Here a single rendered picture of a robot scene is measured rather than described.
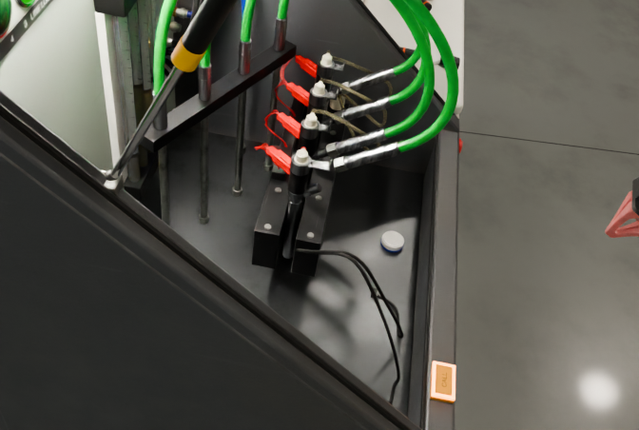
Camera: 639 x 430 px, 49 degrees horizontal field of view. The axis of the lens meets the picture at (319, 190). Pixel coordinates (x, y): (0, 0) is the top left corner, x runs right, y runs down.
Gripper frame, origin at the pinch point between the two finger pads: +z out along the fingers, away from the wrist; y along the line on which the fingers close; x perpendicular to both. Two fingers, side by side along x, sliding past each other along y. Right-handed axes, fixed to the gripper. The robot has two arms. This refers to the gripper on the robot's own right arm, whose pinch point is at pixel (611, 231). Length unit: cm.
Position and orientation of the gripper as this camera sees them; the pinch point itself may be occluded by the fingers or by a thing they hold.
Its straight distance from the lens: 117.4
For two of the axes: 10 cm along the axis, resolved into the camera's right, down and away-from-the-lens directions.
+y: -3.2, 6.5, -6.9
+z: -5.2, 4.9, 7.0
